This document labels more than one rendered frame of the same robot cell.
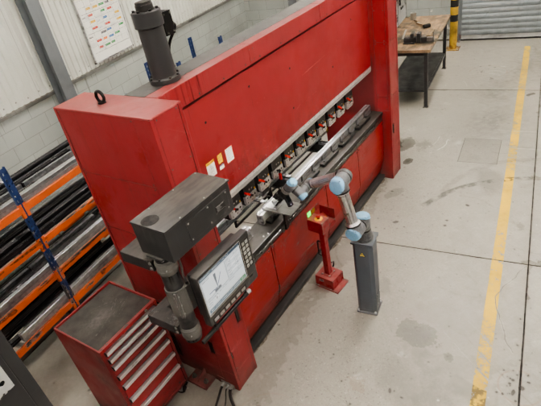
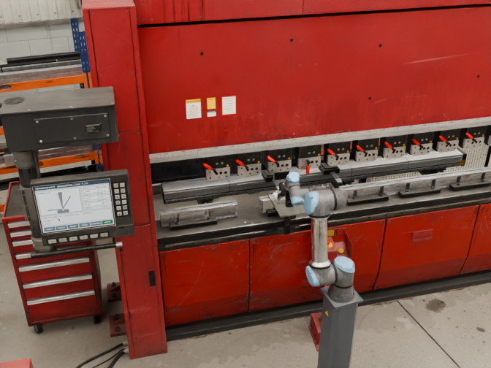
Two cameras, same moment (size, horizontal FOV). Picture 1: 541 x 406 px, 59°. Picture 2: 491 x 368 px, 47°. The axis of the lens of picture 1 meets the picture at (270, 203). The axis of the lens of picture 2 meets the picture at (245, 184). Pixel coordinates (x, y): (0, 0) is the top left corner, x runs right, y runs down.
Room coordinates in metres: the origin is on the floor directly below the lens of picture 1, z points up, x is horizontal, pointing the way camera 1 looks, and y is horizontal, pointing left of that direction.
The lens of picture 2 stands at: (0.63, -1.72, 2.89)
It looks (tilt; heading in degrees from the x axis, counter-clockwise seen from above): 29 degrees down; 36
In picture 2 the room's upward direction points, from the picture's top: straight up
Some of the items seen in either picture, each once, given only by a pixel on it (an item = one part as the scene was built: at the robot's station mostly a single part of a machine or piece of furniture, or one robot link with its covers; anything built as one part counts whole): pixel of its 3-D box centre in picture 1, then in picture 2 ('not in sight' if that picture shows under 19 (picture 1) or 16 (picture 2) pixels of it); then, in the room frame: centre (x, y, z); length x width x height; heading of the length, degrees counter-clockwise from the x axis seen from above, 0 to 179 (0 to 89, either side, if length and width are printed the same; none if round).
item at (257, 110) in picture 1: (293, 89); (383, 76); (3.89, -0.38, 1.74); 3.00 x 0.08 x 0.80; 141
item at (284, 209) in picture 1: (282, 206); (287, 204); (3.30, -0.09, 1.00); 0.26 x 0.18 x 0.01; 51
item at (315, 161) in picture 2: (273, 166); (307, 154); (3.52, -0.09, 1.26); 0.15 x 0.09 x 0.17; 141
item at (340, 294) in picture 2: (363, 232); (341, 287); (2.96, -0.67, 0.82); 0.15 x 0.15 x 0.10
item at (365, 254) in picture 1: (367, 273); (335, 344); (2.96, -0.67, 0.39); 0.18 x 0.18 x 0.77; 58
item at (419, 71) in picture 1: (416, 41); not in sight; (7.55, -2.81, 0.75); 1.80 x 0.75 x 1.50; 148
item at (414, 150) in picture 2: (318, 124); (419, 141); (4.14, -0.59, 1.26); 0.15 x 0.09 x 0.17; 141
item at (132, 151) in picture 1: (169, 255); (126, 177); (2.74, 0.78, 1.15); 0.85 x 0.25 x 2.30; 51
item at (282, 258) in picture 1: (316, 217); (364, 253); (3.87, -0.42, 0.41); 3.00 x 0.21 x 0.83; 141
